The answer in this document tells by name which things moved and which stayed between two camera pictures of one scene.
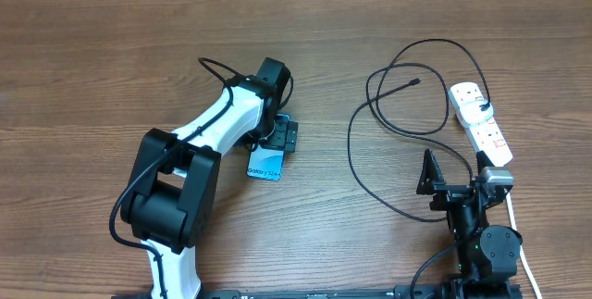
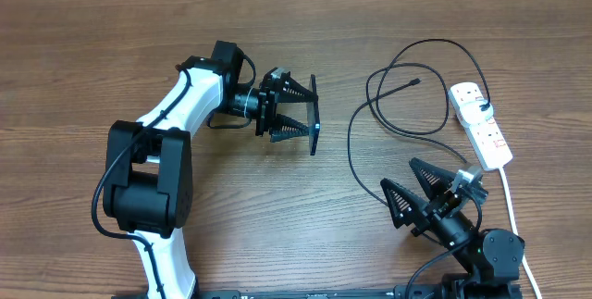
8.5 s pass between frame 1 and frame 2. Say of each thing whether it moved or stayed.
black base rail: stayed
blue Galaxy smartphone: moved
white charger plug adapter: stayed
